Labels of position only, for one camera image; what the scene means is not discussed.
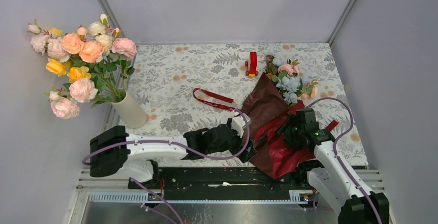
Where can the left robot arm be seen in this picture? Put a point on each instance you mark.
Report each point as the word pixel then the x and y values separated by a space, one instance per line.
pixel 116 152

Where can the brown and red wrapping paper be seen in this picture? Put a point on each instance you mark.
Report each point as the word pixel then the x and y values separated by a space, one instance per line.
pixel 268 110

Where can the red ribbon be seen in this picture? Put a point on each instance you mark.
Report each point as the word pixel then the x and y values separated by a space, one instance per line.
pixel 200 94

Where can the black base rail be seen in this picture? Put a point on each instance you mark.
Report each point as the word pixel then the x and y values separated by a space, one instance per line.
pixel 229 180

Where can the brown paper bouquet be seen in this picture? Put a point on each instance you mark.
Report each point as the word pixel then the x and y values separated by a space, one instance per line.
pixel 292 84

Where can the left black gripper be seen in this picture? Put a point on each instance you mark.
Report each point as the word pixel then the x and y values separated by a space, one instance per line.
pixel 248 152

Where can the red toy block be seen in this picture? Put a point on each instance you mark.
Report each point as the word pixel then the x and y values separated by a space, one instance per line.
pixel 251 65

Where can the floral patterned table mat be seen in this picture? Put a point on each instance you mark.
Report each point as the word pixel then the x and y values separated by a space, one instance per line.
pixel 165 76

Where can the slotted white cable duct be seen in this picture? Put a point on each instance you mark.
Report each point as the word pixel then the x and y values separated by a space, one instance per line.
pixel 270 197

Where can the pastel rose bunch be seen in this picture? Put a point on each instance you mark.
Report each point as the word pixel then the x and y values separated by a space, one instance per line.
pixel 96 59

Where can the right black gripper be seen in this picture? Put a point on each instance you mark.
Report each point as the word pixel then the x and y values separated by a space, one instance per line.
pixel 291 121

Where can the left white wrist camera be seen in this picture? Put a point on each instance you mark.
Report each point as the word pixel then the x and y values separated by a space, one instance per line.
pixel 240 122

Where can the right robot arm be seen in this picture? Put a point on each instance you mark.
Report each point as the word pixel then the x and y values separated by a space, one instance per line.
pixel 330 174

